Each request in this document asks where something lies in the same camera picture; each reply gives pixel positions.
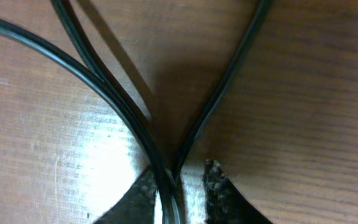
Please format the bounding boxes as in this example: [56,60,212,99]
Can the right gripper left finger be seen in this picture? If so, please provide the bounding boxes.
[94,168,157,224]

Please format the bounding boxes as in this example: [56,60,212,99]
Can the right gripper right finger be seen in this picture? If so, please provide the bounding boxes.
[203,160,272,224]

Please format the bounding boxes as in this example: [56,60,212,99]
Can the black cable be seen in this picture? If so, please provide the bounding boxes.
[0,0,275,224]

